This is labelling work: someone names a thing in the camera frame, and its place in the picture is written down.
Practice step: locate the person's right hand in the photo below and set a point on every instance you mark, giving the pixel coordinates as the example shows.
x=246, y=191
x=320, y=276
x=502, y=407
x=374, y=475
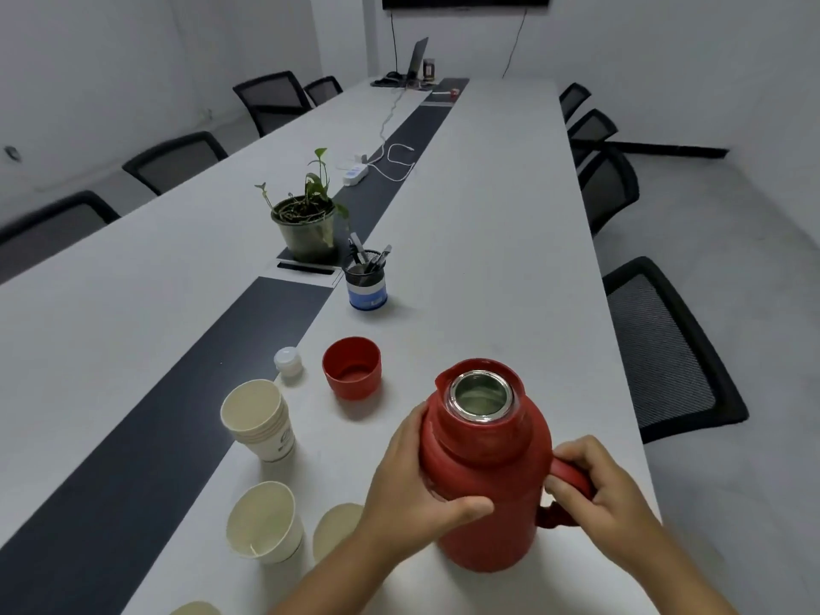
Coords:
x=615, y=512

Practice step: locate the person's left hand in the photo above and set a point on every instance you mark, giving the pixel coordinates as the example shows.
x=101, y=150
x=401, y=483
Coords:
x=397, y=506

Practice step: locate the white paper cup blue print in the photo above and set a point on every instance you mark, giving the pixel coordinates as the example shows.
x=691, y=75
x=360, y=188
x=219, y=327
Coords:
x=262, y=518
x=195, y=610
x=336, y=528

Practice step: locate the red thermos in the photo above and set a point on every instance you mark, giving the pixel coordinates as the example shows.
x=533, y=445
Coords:
x=506, y=480

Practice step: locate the red thermos lid cup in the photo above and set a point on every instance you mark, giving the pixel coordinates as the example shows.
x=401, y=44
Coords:
x=351, y=377

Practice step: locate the stack of white paper cups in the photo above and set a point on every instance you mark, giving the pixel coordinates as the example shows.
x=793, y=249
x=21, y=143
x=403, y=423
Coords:
x=256, y=416

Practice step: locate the white thermos stopper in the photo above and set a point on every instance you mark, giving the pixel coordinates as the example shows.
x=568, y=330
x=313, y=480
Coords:
x=288, y=363

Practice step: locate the white conference table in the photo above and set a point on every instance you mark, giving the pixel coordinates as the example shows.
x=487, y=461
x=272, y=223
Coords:
x=480, y=249

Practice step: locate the black mesh office chair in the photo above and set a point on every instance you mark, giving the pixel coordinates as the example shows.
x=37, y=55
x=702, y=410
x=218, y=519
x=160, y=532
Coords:
x=573, y=101
x=322, y=90
x=608, y=188
x=592, y=131
x=45, y=233
x=173, y=163
x=272, y=96
x=666, y=352

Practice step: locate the black mesh pen holder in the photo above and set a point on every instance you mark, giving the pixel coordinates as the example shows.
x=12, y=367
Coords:
x=368, y=294

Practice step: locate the silver utility knife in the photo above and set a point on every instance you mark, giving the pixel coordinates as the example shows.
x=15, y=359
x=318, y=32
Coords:
x=382, y=256

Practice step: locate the black white marker pen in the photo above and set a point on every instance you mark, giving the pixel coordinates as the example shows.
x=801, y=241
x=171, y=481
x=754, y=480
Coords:
x=357, y=248

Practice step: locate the potted green plant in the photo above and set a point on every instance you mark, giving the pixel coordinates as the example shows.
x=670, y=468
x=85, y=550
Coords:
x=307, y=240

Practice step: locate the white power strip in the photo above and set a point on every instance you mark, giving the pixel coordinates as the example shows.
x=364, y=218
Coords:
x=355, y=176

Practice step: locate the dark glass jar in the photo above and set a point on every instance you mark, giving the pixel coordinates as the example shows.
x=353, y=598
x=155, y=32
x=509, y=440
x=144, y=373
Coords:
x=429, y=70

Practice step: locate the grey laptop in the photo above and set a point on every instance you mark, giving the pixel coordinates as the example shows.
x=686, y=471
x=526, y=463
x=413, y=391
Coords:
x=418, y=57

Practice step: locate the round wall fixture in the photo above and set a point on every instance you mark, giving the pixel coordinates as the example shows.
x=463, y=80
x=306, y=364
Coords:
x=13, y=154

